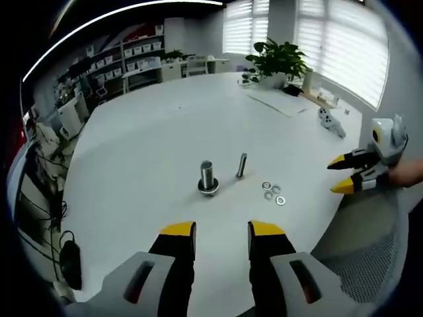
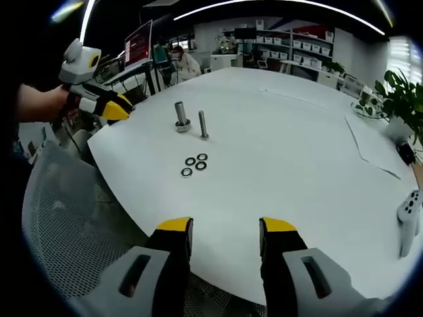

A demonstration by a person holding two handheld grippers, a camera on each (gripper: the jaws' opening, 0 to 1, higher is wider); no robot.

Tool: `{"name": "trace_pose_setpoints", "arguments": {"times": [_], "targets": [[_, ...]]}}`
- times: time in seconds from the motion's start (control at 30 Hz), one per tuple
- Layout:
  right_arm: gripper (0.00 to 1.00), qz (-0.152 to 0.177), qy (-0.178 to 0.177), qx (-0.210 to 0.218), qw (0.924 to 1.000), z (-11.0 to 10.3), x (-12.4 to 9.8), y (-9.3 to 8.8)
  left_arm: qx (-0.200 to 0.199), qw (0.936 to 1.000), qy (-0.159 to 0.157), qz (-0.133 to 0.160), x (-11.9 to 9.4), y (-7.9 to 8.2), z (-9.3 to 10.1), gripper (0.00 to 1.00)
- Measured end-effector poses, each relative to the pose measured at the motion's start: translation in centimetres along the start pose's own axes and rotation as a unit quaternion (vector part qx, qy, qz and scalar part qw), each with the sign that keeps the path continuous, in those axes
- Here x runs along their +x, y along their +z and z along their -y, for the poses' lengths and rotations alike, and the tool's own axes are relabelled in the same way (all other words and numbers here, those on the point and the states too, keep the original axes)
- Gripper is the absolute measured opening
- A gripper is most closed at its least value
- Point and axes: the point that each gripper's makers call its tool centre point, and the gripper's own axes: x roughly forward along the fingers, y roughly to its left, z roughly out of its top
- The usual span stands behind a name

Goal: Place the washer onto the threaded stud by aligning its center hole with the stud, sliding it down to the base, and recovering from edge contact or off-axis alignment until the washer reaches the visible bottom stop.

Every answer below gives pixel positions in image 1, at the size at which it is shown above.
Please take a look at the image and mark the shelf of white storage bins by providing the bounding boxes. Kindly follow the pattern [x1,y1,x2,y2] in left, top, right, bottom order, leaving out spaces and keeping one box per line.
[54,22,166,100]

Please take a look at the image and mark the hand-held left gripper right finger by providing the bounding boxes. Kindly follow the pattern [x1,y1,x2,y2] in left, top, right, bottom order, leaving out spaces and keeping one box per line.
[248,220,358,317]

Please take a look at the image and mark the wooden board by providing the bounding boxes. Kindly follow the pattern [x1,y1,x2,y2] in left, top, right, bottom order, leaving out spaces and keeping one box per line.
[299,88,343,108]

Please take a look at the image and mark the black power adapter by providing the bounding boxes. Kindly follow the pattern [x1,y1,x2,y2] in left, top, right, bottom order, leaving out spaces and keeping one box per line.
[59,239,83,291]

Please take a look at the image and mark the small distant potted plant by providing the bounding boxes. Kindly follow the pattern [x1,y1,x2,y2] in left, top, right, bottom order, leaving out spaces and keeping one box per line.
[163,49,184,64]

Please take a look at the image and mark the white game controller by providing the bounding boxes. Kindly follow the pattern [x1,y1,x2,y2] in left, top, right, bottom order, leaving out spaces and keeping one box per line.
[317,107,347,139]

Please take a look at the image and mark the low white cabinet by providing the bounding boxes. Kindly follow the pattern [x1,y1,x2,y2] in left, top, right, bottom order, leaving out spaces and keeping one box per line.
[160,55,231,82]

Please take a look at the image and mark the small trailing potted plant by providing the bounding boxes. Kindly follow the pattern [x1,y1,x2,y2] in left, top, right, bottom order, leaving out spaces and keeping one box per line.
[239,67,262,87]

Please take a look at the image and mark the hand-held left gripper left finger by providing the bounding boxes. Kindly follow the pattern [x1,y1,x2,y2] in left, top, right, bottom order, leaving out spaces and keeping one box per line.
[95,221,198,317]

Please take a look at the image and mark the grey mesh office chair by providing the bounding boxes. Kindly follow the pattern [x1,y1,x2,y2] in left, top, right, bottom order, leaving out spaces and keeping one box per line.
[310,190,412,306]

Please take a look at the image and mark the tangle of black cables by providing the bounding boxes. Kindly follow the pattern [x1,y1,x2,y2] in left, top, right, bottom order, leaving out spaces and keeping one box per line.
[18,145,75,265]

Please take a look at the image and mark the white rolling cabinet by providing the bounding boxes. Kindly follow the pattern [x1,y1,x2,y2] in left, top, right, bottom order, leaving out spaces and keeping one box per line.
[58,95,90,139]

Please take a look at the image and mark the large potted plant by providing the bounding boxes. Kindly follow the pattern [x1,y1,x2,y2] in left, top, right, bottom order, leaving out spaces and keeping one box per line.
[244,38,314,89]

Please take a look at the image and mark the white window blinds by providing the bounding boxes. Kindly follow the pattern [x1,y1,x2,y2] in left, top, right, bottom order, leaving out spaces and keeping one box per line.
[223,0,390,112]

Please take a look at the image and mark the white cylinder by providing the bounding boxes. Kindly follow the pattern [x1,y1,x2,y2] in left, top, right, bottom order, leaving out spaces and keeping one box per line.
[303,68,313,96]

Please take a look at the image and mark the thin steel threaded stud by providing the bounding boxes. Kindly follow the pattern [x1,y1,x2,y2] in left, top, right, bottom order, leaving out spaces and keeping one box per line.
[235,151,248,179]

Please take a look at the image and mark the thick steel threaded stud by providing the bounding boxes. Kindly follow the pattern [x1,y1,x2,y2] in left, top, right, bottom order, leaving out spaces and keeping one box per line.
[197,160,221,198]

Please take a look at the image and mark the large steel washer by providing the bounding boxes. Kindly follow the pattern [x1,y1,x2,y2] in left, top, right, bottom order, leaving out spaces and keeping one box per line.
[197,177,221,195]

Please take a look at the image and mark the curved ceiling light strip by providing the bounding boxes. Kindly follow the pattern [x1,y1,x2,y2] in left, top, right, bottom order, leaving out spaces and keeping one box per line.
[21,0,226,83]

